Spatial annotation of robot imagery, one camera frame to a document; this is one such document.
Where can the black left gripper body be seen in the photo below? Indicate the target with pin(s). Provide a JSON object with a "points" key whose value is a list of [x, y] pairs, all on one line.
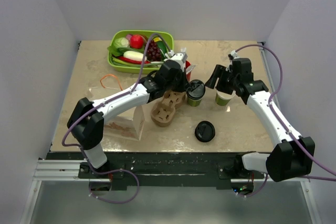
{"points": [[178, 85]]}

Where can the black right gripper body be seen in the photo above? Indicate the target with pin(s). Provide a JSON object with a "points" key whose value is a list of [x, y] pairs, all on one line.
{"points": [[232, 80]]}

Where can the green paper cup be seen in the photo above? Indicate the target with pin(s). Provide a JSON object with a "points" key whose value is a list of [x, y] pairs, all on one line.
{"points": [[222, 99], [194, 103]]}

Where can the black coffee lid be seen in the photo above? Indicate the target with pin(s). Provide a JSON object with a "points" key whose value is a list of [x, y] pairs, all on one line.
{"points": [[196, 90]]}

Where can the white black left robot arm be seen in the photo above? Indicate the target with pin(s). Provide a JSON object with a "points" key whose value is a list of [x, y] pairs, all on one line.
{"points": [[87, 120]]}

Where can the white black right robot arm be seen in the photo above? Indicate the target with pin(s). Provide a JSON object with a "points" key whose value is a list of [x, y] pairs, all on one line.
{"points": [[292, 153]]}

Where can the red ribbed cup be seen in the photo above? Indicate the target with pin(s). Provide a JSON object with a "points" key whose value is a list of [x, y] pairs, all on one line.
{"points": [[188, 76]]}

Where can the dark grape bunch toy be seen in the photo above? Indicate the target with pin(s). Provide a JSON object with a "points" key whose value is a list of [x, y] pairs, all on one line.
{"points": [[153, 52]]}

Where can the green cucumber toy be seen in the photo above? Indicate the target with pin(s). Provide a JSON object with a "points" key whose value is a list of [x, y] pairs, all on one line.
{"points": [[161, 45]]}

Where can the cardboard cup carrier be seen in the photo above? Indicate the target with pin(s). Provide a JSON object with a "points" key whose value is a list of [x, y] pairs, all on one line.
{"points": [[164, 111]]}

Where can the green plastic bin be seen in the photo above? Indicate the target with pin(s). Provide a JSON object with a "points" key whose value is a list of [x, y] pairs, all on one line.
{"points": [[147, 35]]}

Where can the red chili toy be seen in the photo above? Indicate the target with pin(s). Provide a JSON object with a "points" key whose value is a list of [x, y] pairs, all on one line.
{"points": [[124, 59]]}

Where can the white radish toy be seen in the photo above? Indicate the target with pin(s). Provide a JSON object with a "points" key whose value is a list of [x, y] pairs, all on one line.
{"points": [[133, 55]]}

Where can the red apple toy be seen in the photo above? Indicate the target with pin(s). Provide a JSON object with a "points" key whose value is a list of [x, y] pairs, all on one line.
{"points": [[136, 41]]}

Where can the black lid stack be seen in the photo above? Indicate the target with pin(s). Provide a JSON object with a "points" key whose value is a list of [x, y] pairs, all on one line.
{"points": [[204, 131]]}

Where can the green cabbage toy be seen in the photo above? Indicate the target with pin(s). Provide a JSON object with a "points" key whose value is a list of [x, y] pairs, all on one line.
{"points": [[121, 43]]}

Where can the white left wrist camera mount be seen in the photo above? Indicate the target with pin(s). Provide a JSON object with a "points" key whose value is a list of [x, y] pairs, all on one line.
{"points": [[180, 58]]}

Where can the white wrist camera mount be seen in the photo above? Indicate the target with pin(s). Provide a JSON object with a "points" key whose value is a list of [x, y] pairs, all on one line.
{"points": [[180, 58], [233, 55]]}

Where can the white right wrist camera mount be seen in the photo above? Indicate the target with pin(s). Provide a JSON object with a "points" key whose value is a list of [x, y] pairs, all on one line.
{"points": [[233, 55]]}

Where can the paper bag orange handles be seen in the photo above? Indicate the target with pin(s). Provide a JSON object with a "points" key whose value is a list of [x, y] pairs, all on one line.
{"points": [[128, 125]]}

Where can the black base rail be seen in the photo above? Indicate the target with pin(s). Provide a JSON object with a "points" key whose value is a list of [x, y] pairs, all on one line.
{"points": [[124, 169]]}

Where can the aluminium frame rail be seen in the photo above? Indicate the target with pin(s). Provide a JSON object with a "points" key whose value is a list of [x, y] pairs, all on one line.
{"points": [[57, 170]]}

